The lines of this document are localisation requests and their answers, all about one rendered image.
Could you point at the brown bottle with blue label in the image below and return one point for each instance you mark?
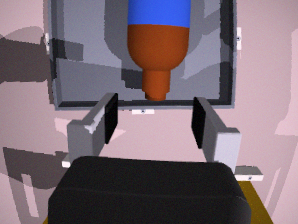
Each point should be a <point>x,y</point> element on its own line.
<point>158,41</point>

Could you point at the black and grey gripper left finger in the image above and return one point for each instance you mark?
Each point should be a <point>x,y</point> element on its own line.
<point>87,137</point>

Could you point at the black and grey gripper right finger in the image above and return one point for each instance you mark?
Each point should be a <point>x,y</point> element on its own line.
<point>219,143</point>

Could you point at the grey rectangular tray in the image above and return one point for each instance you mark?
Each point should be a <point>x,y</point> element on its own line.
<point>89,56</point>

